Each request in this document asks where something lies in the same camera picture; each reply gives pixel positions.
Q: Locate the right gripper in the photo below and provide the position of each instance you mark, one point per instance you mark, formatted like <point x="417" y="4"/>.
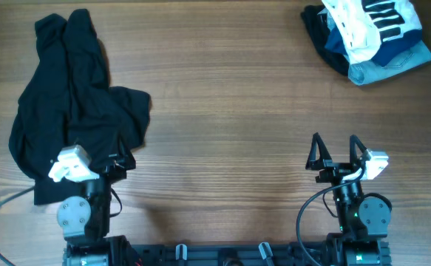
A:
<point x="335" y="170"/>

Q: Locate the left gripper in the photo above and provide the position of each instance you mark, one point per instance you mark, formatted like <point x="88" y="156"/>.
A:
<point x="123" y="162"/>

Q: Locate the white polo shirt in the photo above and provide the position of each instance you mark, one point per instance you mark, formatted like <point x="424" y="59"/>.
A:
<point x="366" y="24"/>

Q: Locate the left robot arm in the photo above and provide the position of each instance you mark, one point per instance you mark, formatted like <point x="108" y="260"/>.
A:
<point x="85" y="218"/>

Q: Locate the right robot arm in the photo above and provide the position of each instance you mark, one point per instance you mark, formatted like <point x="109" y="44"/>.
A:
<point x="363" y="218"/>

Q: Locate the light blue denim garment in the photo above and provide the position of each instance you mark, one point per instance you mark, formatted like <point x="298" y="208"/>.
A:
<point x="368" y="72"/>

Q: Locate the navy blue garment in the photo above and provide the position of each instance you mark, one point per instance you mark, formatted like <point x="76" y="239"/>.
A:
<point x="387" y="51"/>

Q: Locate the black garment in pile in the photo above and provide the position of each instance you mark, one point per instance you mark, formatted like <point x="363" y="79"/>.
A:
<point x="316" y="25"/>

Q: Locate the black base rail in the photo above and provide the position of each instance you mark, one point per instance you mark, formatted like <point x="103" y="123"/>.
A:
<point x="222" y="255"/>

